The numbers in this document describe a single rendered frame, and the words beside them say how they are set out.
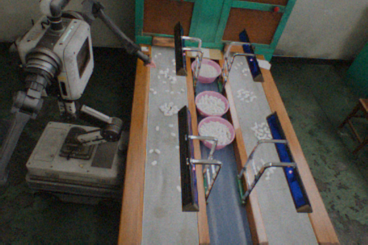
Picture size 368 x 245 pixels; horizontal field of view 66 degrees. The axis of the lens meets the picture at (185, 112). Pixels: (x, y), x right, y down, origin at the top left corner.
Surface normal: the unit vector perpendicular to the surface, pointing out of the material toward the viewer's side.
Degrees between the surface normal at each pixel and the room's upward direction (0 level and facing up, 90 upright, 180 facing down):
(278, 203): 0
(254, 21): 90
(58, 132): 0
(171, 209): 0
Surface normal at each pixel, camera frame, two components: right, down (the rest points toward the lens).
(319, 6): 0.12, 0.72
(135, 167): 0.14, -0.68
